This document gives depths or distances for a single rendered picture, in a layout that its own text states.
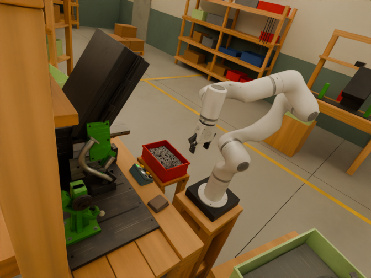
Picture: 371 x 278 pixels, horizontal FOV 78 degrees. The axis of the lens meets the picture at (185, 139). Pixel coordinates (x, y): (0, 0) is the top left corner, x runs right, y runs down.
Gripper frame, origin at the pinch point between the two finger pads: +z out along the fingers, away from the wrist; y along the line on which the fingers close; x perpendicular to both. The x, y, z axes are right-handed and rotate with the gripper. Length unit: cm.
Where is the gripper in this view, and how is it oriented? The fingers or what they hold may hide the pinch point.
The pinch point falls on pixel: (199, 148)
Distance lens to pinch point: 110.9
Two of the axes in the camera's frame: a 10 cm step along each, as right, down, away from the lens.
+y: 7.7, -1.8, 6.1
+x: -6.0, -5.3, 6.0
